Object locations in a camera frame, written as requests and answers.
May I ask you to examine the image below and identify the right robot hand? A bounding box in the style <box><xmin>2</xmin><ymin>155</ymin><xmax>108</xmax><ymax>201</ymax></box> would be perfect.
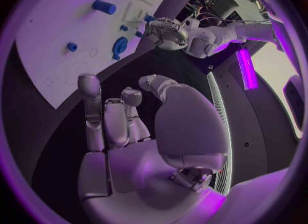
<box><xmin>77</xmin><ymin>73</ymin><xmax>229</xmax><ymax>224</ymax></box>

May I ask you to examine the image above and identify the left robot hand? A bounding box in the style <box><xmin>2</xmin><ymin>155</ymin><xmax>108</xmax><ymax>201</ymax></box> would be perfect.
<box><xmin>143</xmin><ymin>17</ymin><xmax>189</xmax><ymax>51</ymax></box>

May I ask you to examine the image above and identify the white task board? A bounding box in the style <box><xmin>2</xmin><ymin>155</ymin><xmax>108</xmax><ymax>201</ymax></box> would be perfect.
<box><xmin>14</xmin><ymin>0</ymin><xmax>182</xmax><ymax>110</ymax></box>

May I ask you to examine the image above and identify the blue gear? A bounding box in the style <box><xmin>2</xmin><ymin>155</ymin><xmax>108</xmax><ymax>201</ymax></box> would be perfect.
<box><xmin>111</xmin><ymin>36</ymin><xmax>128</xmax><ymax>61</ymax></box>

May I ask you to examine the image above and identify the blue short cylinder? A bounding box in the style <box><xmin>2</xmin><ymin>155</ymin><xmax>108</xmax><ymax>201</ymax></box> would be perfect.
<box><xmin>91</xmin><ymin>0</ymin><xmax>118</xmax><ymax>15</ymax></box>

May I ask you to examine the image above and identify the glowing light bar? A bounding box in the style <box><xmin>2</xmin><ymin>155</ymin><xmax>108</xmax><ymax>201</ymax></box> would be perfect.
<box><xmin>235</xmin><ymin>47</ymin><xmax>260</xmax><ymax>91</ymax></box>

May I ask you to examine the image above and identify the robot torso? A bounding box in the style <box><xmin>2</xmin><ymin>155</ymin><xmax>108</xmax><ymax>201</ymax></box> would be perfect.
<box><xmin>205</xmin><ymin>40</ymin><xmax>305</xmax><ymax>197</ymax></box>

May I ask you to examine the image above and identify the white cable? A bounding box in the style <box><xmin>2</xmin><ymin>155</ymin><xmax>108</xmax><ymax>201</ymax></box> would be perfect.
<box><xmin>199</xmin><ymin>12</ymin><xmax>268</xmax><ymax>25</ymax></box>

